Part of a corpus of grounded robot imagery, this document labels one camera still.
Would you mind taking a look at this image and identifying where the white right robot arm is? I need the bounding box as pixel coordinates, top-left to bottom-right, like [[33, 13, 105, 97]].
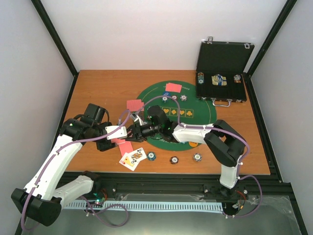
[[126, 105, 249, 189]]

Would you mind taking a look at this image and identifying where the brown 100 chip stack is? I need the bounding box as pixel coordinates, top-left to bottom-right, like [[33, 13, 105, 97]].
[[170, 156, 179, 164]]

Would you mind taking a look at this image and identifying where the blue orange 10 chip stack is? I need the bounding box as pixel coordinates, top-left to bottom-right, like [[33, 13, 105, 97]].
[[193, 153, 202, 162]]

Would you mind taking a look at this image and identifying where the chip stack in case left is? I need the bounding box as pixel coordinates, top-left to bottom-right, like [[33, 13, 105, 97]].
[[197, 72, 204, 84]]

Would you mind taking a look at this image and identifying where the queen face card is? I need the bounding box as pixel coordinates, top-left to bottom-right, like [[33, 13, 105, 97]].
[[129, 148, 147, 164]]

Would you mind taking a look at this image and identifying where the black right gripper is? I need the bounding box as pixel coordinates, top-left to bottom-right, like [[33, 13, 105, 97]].
[[123, 123, 161, 143]]

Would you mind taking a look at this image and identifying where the black poker case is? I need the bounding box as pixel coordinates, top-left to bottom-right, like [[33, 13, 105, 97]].
[[195, 36, 255, 107]]

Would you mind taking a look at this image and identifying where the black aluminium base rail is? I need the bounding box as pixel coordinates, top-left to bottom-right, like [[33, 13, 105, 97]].
[[31, 172, 291, 203]]

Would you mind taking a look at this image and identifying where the orange big blind button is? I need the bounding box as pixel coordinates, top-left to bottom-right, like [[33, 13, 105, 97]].
[[189, 141, 198, 147]]

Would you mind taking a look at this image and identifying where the round green poker mat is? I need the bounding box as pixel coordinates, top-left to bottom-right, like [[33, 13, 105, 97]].
[[137, 80, 217, 151]]

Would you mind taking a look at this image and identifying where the blue 50 chip stack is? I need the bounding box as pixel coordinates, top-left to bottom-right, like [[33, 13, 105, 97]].
[[147, 152, 156, 161]]

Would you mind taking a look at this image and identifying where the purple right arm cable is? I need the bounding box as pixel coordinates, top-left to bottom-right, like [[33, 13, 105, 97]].
[[135, 95, 263, 218]]

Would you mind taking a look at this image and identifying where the light blue cable duct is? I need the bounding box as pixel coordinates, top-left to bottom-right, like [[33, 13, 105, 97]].
[[66, 200, 224, 212]]

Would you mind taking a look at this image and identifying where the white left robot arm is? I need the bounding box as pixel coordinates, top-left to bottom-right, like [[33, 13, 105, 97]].
[[11, 104, 114, 226]]

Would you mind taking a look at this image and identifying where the chip stack in case right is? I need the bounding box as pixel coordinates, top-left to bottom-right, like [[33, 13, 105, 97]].
[[233, 74, 242, 83]]

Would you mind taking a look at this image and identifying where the chip stack in case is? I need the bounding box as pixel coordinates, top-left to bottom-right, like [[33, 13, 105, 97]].
[[233, 74, 242, 83], [197, 72, 204, 84]]

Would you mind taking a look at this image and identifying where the two of hearts card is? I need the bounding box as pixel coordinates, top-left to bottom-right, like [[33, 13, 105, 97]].
[[119, 153, 139, 171]]

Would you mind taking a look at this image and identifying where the blue orange chips top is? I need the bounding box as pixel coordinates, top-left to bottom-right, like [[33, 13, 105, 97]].
[[180, 95, 187, 101]]

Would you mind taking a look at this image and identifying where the card pack in case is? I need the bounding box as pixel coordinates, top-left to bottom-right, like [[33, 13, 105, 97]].
[[211, 74, 227, 86]]

